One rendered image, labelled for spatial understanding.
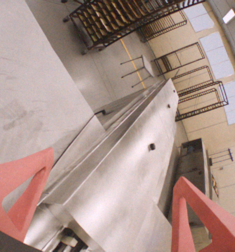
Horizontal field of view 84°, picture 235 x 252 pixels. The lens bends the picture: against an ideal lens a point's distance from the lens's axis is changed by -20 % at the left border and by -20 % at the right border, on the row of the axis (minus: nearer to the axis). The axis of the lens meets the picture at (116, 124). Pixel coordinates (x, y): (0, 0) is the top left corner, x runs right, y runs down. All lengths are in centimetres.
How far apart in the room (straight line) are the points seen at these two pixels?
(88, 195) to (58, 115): 19
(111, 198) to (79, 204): 7
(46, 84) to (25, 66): 6
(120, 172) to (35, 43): 35
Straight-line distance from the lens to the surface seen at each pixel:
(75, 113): 39
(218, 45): 681
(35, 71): 37
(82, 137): 38
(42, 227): 26
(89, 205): 24
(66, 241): 29
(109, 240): 27
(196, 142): 499
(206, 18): 693
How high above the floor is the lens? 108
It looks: 31 degrees down
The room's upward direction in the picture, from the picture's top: 71 degrees clockwise
